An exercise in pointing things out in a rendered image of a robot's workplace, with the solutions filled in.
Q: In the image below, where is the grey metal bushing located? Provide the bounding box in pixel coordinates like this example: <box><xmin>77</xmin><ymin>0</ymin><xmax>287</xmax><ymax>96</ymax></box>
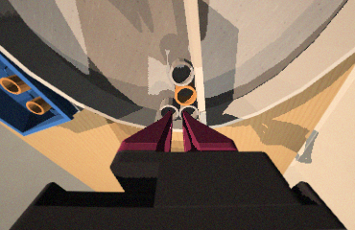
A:
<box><xmin>159</xmin><ymin>98</ymin><xmax>178</xmax><ymax>120</ymax></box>
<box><xmin>178</xmin><ymin>102</ymin><xmax>199</xmax><ymax>120</ymax></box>
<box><xmin>170</xmin><ymin>58</ymin><xmax>194</xmax><ymax>86</ymax></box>

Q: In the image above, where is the blue crate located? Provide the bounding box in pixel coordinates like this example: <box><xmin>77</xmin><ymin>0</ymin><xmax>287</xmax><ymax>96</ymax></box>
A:
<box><xmin>0</xmin><ymin>51</ymin><xmax>84</xmax><ymax>136</ymax></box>

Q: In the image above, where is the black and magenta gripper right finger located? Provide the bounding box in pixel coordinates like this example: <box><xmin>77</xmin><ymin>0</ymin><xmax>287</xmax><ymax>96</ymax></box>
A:
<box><xmin>182</xmin><ymin>110</ymin><xmax>238</xmax><ymax>151</ymax></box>

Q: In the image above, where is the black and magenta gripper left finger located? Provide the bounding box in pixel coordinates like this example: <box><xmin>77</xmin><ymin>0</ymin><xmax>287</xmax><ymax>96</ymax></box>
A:
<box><xmin>116</xmin><ymin>110</ymin><xmax>173</xmax><ymax>153</ymax></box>

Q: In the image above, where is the bronze bushing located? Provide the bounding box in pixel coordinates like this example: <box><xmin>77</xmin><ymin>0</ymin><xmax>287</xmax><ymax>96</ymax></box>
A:
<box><xmin>26</xmin><ymin>97</ymin><xmax>53</xmax><ymax>115</ymax></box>
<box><xmin>0</xmin><ymin>75</ymin><xmax>32</xmax><ymax>94</ymax></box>
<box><xmin>175</xmin><ymin>82</ymin><xmax>197</xmax><ymax>105</ymax></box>

